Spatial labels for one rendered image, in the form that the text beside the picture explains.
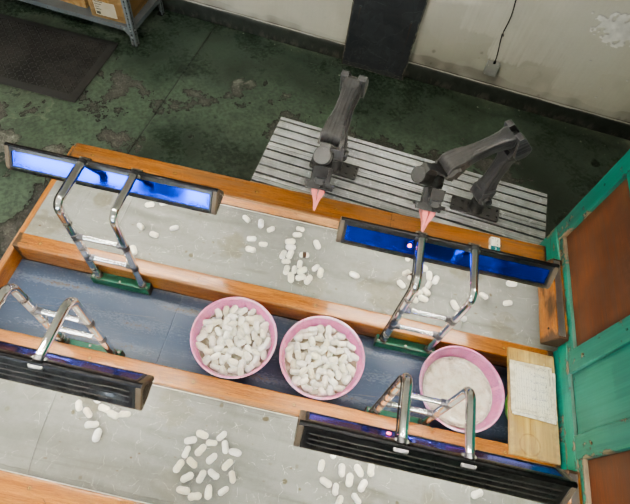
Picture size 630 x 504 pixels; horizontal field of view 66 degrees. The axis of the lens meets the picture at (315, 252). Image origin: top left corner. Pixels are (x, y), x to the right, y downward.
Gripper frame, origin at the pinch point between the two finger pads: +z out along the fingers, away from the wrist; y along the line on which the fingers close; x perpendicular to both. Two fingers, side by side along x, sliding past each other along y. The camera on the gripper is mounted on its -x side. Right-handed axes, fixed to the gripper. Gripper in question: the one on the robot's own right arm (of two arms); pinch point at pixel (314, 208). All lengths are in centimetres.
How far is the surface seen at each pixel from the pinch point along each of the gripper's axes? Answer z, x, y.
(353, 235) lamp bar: 3.3, -31.0, 13.3
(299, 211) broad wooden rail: 3.0, 9.8, -5.4
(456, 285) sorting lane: 16, 2, 55
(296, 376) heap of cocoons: 50, -26, 6
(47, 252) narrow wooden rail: 32, -14, -82
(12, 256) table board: 37, -13, -94
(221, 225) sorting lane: 13.6, 4.3, -31.4
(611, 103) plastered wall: -97, 163, 168
